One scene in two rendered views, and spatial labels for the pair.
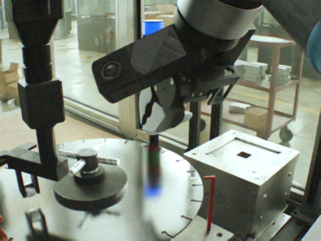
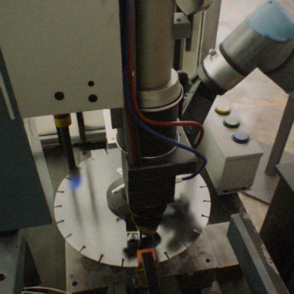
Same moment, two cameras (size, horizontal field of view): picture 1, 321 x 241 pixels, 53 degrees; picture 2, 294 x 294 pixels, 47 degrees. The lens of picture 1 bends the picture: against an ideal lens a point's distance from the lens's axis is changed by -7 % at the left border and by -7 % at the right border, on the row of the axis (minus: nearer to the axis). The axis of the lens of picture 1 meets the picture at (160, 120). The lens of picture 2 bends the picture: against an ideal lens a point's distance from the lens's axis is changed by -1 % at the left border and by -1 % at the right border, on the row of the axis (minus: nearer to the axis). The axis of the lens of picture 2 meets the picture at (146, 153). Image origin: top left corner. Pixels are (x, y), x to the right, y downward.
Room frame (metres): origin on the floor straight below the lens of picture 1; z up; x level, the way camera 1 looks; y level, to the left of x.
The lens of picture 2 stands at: (0.13, 0.48, 1.50)
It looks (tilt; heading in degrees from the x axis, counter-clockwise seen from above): 42 degrees down; 305
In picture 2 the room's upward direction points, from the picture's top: straight up
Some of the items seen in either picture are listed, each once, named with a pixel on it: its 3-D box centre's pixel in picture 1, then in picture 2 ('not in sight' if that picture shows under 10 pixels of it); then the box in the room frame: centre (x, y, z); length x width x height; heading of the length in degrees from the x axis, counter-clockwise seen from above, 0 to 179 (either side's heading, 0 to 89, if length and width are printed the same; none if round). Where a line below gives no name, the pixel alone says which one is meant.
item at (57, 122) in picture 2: not in sight; (62, 118); (0.72, 0.02, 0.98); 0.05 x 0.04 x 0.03; 46
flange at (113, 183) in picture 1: (89, 177); (132, 192); (0.43, 0.10, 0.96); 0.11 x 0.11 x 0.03
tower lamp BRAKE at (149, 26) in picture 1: (153, 27); not in sight; (0.72, 0.02, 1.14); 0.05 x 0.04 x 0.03; 46
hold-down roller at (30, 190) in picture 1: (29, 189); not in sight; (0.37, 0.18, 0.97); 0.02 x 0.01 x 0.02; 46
